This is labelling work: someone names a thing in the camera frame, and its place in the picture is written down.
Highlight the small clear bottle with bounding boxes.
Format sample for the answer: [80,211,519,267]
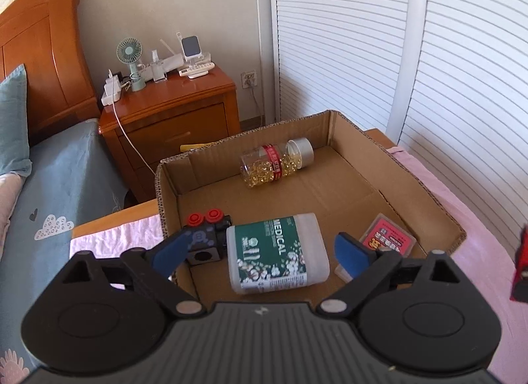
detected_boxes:
[150,50,168,83]

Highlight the brown cardboard box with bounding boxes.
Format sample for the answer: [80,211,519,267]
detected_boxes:
[154,109,467,302]

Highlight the clear bottle golden capsules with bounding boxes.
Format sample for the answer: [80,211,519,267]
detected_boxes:
[240,137,315,189]

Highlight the pink cloth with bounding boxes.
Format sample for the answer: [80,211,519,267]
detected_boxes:
[69,145,528,382]

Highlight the small white screen device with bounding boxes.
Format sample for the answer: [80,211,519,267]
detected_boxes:
[181,35,205,67]

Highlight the black toy train red caps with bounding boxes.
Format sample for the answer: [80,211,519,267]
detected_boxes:
[181,208,236,267]

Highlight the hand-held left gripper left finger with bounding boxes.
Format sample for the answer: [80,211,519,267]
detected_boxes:
[51,227,207,319]

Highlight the white louvered closet door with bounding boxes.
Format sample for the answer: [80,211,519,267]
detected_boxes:
[398,0,528,220]
[268,0,430,145]

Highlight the white remote control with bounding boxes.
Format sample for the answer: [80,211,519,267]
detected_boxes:
[179,61,216,79]

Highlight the small green desk fan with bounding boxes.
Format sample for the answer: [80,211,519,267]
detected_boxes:
[116,38,147,91]

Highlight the wooden headboard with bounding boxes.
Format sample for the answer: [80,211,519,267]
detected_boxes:
[0,0,102,147]

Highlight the small red packet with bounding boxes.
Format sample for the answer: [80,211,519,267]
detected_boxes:
[334,213,416,281]

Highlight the white folding desk lamp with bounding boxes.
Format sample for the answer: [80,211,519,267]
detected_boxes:
[140,39,186,75]

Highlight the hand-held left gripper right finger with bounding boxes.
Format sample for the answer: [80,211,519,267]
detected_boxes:
[317,231,471,319]

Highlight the white power strip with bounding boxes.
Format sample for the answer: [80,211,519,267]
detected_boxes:
[101,79,124,106]

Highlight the white power cable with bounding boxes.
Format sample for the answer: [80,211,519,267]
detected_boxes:
[111,101,159,174]

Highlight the wooden nightstand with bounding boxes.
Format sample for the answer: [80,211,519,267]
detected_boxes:
[99,65,241,203]

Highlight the white bottle green label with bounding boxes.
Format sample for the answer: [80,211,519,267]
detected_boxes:
[226,213,331,295]

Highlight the blue pillow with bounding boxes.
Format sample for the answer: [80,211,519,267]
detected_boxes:
[0,64,33,178]

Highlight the grey-blue bed sheet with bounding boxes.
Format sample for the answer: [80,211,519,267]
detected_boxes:
[0,118,133,384]

